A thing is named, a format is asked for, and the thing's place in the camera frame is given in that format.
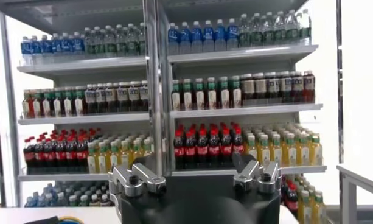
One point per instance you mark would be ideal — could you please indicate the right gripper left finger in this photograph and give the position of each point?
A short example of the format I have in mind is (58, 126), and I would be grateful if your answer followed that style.
(134, 179)

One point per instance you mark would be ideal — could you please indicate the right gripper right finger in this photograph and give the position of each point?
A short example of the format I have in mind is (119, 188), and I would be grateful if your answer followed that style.
(259, 178)

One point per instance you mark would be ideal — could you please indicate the yellow juice bottle green label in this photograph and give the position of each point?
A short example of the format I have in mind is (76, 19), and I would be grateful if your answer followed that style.
(114, 158)
(276, 150)
(319, 208)
(304, 150)
(264, 149)
(291, 150)
(137, 152)
(251, 149)
(92, 159)
(316, 150)
(124, 156)
(103, 159)
(147, 149)
(305, 204)

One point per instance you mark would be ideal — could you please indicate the red-cap cola bottle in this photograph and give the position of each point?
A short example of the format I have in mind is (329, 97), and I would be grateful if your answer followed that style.
(291, 198)
(202, 150)
(82, 153)
(50, 155)
(226, 149)
(71, 155)
(179, 150)
(29, 155)
(190, 150)
(214, 149)
(238, 144)
(61, 155)
(39, 155)

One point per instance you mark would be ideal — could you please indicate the grey metal shelf unit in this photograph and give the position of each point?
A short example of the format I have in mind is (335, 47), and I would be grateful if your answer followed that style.
(244, 110)
(82, 118)

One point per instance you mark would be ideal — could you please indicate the white-cap blue-label dark bottle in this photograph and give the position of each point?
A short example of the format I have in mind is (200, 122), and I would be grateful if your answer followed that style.
(123, 99)
(144, 97)
(100, 100)
(90, 100)
(273, 89)
(134, 98)
(111, 99)
(297, 88)
(285, 89)

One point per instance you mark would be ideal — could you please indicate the green-cap dark tea bottle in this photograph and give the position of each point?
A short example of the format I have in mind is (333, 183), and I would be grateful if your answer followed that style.
(57, 105)
(235, 95)
(47, 105)
(79, 103)
(187, 97)
(176, 97)
(211, 96)
(224, 95)
(199, 96)
(67, 105)
(37, 105)

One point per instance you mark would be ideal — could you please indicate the beige-label dark drink bottle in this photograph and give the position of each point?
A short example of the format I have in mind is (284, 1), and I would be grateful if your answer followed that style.
(247, 91)
(260, 90)

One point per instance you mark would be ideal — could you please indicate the red-brown drink bottle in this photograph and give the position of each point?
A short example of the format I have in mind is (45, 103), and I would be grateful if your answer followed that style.
(309, 87)

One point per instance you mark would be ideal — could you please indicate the red-label dark tea bottle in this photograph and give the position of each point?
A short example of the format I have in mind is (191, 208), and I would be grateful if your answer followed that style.
(27, 105)

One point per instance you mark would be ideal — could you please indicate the green-label water bottle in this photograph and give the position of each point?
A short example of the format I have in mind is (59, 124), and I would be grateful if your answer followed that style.
(291, 29)
(132, 39)
(244, 32)
(98, 42)
(121, 40)
(110, 41)
(142, 39)
(280, 29)
(88, 42)
(256, 31)
(268, 30)
(305, 28)

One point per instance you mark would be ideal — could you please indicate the blue-label water bottle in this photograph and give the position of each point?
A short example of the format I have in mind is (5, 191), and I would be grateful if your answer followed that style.
(220, 35)
(208, 36)
(66, 44)
(173, 38)
(56, 45)
(26, 47)
(185, 37)
(46, 45)
(232, 34)
(78, 44)
(196, 36)
(36, 46)

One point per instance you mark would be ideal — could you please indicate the white metal-frame table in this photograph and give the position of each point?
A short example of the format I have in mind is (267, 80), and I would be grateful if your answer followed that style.
(356, 178)

